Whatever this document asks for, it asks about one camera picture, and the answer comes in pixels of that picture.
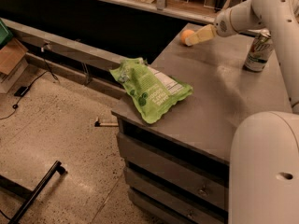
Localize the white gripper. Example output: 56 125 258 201
184 0 264 47

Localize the orange fruit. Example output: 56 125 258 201
180 30 194 44

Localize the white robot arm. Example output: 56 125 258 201
183 0 299 224

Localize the green rice chip bag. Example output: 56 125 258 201
110 58 192 124

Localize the green white soda can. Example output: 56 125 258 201
244 29 274 72

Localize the grey drawer cabinet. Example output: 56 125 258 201
115 115 230 224

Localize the small wooden stick on floor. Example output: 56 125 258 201
94 119 119 127

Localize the brown cardboard box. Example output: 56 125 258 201
0 38 28 93

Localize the green plastic bin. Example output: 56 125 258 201
0 19 13 49

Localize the black metal floor stand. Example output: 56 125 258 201
0 161 66 224

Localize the grey low bench rail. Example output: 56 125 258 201
2 19 125 99

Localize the black power adapter with cable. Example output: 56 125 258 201
0 40 60 121

